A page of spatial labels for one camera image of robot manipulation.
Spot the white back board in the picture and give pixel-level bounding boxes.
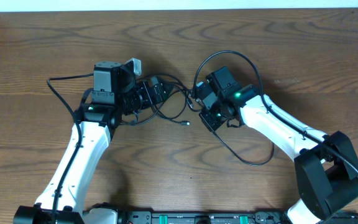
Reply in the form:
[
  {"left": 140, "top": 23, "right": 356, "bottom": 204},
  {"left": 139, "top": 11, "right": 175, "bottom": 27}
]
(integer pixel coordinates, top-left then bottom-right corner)
[{"left": 0, "top": 0, "right": 358, "bottom": 12}]

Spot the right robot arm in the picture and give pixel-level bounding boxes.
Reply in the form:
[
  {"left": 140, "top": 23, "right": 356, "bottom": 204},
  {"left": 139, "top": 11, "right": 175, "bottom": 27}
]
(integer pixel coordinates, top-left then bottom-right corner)
[{"left": 195, "top": 67, "right": 358, "bottom": 223}]

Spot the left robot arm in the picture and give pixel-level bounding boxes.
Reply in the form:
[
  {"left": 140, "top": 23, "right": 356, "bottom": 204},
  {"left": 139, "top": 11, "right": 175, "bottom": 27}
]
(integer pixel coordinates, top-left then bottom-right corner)
[{"left": 13, "top": 58, "right": 173, "bottom": 223}]

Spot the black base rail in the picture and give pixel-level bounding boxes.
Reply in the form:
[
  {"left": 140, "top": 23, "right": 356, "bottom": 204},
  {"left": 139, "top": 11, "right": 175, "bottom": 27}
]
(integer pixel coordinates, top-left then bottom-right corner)
[{"left": 82, "top": 202, "right": 358, "bottom": 224}]

